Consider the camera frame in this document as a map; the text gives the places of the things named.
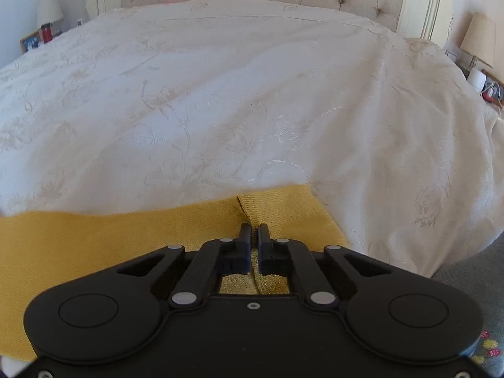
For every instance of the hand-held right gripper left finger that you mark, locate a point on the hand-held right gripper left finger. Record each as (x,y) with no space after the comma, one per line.
(245,244)

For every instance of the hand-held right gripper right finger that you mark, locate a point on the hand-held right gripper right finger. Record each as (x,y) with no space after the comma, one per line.
(263,244)

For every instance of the yellow knit sweater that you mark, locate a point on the yellow knit sweater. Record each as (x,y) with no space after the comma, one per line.
(78,236)

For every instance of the white floral bedspread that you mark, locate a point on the white floral bedspread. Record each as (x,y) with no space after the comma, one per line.
(236,106)

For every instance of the floral rug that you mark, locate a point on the floral rug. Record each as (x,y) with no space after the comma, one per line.
(490,345)

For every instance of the dark nightstand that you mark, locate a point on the dark nightstand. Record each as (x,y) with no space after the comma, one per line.
(464,71)

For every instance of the white cylinder device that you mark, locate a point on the white cylinder device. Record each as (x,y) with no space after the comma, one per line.
(475,80)

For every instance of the small red object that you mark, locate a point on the small red object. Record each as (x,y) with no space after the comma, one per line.
(490,97)

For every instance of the red bottle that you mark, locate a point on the red bottle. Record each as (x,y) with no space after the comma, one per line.
(46,33)

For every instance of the beige shade table lamp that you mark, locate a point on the beige shade table lamp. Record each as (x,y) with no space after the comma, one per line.
(478,39)

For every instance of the white shade table lamp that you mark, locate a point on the white shade table lamp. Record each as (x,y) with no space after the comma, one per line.
(49,8)

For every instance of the picture frame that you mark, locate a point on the picture frame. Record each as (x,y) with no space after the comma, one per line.
(30,42)

